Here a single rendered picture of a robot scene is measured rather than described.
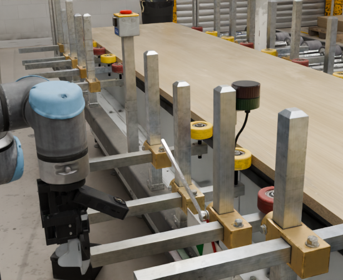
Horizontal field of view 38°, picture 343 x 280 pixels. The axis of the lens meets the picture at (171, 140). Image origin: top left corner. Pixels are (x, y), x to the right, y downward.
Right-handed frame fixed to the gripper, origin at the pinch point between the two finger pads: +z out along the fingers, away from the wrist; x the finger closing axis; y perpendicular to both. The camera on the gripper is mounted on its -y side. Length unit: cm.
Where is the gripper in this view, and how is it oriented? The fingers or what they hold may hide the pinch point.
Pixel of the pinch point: (85, 266)
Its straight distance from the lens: 104.3
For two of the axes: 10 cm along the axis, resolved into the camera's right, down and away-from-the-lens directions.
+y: -9.4, 1.4, -3.1
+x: 3.4, 3.2, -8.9
